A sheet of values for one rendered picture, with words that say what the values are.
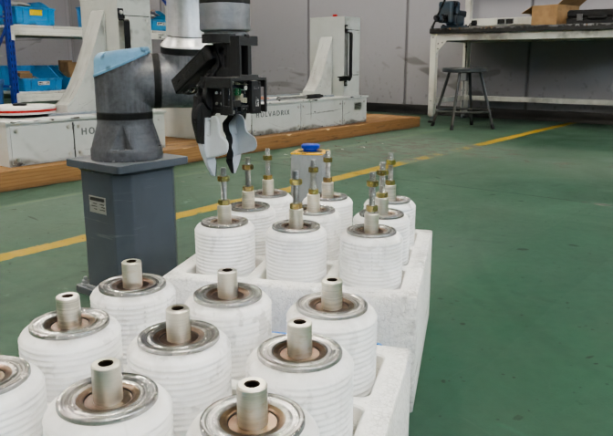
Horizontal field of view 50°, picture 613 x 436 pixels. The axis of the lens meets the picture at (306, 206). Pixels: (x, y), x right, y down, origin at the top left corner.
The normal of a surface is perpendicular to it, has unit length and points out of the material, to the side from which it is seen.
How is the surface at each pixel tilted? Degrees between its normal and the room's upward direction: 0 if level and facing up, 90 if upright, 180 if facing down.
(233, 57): 90
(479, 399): 0
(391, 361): 0
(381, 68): 90
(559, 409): 0
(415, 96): 90
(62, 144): 90
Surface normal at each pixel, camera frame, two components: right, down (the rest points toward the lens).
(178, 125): -0.62, 0.17
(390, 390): 0.00, -0.98
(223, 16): 0.05, 0.22
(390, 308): -0.24, 0.21
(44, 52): 0.78, 0.14
